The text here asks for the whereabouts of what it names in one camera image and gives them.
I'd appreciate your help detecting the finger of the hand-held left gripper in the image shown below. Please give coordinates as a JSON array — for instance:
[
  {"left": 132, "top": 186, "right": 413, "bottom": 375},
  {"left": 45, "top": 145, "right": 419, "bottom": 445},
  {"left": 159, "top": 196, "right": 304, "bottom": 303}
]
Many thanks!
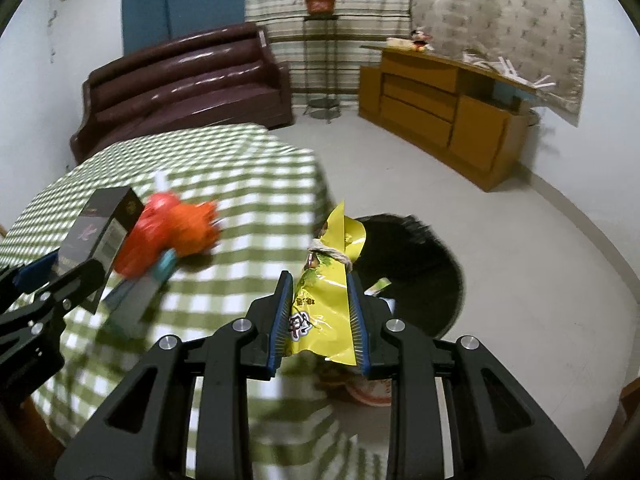
[
  {"left": 0, "top": 251, "right": 60, "bottom": 311},
  {"left": 0, "top": 259, "right": 108, "bottom": 356}
]

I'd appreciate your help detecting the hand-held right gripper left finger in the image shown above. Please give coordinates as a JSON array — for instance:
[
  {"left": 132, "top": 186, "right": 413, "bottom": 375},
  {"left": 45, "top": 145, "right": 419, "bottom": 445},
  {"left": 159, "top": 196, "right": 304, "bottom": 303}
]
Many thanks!
[{"left": 54, "top": 270, "right": 296, "bottom": 480}]

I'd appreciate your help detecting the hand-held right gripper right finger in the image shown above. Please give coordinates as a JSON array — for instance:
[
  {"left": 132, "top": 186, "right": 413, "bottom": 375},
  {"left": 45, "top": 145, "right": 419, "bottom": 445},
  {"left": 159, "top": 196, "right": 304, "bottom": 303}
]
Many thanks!
[{"left": 346, "top": 271, "right": 586, "bottom": 480}]

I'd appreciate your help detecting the yellow snack bag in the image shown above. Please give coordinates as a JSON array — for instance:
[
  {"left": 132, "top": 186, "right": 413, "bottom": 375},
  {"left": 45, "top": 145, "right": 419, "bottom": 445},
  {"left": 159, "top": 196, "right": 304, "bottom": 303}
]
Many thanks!
[{"left": 289, "top": 200, "right": 368, "bottom": 367}]

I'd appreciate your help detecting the teal and white box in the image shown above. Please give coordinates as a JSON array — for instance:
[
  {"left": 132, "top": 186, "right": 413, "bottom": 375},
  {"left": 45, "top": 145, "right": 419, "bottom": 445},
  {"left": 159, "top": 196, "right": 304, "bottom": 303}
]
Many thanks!
[{"left": 102, "top": 250, "right": 178, "bottom": 336}]

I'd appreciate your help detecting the black cardboard box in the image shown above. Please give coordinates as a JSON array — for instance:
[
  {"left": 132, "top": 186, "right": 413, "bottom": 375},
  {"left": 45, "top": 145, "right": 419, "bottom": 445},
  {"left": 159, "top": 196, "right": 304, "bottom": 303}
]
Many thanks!
[{"left": 57, "top": 186, "right": 146, "bottom": 313}]

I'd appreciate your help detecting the black lined trash bin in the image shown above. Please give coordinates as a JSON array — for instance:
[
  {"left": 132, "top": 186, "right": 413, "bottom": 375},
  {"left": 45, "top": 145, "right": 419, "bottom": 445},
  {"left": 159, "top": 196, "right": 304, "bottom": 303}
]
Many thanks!
[{"left": 320, "top": 212, "right": 466, "bottom": 401}]

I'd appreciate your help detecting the orange plastic bag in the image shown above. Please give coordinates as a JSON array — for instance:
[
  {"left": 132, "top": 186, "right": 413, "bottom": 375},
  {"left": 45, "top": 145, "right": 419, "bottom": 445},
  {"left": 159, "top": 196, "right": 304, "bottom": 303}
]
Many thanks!
[{"left": 112, "top": 192, "right": 223, "bottom": 278}]

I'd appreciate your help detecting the red white bowl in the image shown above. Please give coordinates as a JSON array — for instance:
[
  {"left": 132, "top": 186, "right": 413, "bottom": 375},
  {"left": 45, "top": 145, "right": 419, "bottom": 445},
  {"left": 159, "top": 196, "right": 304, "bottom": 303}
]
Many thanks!
[{"left": 345, "top": 377, "right": 393, "bottom": 406}]

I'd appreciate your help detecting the green checked tablecloth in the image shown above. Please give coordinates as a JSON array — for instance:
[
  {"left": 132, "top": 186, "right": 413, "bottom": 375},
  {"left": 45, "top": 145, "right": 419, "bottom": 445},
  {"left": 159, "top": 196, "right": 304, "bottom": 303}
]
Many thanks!
[{"left": 0, "top": 122, "right": 396, "bottom": 480}]

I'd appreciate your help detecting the metal plant stand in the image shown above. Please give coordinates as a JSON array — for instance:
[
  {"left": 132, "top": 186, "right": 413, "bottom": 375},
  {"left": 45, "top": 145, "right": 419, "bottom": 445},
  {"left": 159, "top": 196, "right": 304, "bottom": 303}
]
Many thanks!
[{"left": 301, "top": 14, "right": 343, "bottom": 123}]

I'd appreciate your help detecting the brown leather sofa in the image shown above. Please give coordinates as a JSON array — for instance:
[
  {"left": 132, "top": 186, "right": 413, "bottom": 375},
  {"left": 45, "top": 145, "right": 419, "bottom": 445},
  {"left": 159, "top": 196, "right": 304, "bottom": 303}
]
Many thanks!
[{"left": 69, "top": 22, "right": 295, "bottom": 165}]

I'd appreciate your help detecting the wooden cabinet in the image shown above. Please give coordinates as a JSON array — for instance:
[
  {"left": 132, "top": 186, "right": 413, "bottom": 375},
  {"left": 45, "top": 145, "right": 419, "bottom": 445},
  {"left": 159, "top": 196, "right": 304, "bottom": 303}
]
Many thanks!
[{"left": 357, "top": 42, "right": 538, "bottom": 192}]

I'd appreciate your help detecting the mouse plush toy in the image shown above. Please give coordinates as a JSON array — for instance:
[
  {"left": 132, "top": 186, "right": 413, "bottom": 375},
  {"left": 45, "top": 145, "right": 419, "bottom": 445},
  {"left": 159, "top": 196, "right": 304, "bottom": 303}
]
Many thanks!
[{"left": 409, "top": 28, "right": 435, "bottom": 53}]

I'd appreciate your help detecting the white router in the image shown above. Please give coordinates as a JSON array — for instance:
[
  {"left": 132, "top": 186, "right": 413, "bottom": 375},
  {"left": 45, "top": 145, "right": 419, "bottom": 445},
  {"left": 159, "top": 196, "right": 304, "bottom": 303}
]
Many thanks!
[{"left": 462, "top": 50, "right": 558, "bottom": 93}]

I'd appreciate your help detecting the blue curtain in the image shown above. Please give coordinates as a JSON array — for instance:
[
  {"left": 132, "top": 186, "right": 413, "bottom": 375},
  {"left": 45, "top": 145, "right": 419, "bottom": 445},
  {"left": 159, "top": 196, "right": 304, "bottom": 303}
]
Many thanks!
[{"left": 121, "top": 0, "right": 246, "bottom": 56}]

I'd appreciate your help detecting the striped curtain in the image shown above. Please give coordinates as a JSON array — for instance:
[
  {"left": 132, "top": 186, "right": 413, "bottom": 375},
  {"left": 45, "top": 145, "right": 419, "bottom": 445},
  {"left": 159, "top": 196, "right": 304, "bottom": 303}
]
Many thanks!
[{"left": 244, "top": 0, "right": 413, "bottom": 108}]

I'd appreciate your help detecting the beige patterned wall cloth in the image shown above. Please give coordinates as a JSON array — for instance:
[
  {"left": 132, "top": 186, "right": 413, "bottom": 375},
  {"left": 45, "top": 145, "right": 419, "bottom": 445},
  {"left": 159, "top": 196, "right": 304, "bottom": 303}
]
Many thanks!
[{"left": 410, "top": 0, "right": 587, "bottom": 128}]

